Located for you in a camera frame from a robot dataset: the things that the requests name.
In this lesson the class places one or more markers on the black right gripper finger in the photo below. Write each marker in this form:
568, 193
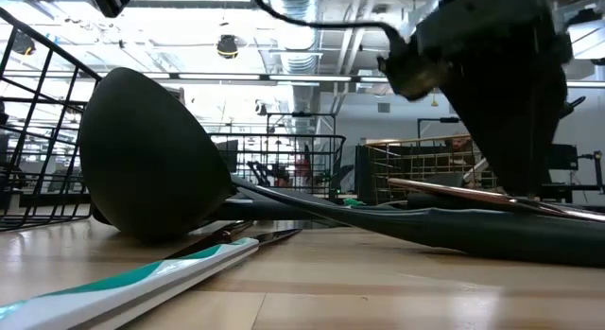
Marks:
501, 131
550, 112

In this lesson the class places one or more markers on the wooden spatula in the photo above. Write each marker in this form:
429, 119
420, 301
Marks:
449, 190

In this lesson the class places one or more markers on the plain black ladle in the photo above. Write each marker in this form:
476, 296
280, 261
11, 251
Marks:
151, 155

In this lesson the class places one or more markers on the white and teal knife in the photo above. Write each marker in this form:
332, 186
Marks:
142, 283

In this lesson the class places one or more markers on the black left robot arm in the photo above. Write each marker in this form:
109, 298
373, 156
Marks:
111, 1

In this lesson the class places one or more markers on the person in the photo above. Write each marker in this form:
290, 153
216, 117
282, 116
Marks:
458, 144

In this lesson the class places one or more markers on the black background monitor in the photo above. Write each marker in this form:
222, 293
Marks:
565, 157
229, 155

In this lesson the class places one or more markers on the black ceiling speaker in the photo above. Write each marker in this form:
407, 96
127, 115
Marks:
227, 47
22, 44

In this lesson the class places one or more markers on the black metal stand frame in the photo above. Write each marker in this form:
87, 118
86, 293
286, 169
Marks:
439, 119
302, 115

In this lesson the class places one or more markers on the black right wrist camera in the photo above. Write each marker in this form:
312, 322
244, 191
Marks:
411, 70

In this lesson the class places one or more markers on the round silver ceiling duct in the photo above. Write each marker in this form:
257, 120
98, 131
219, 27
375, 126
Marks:
298, 46

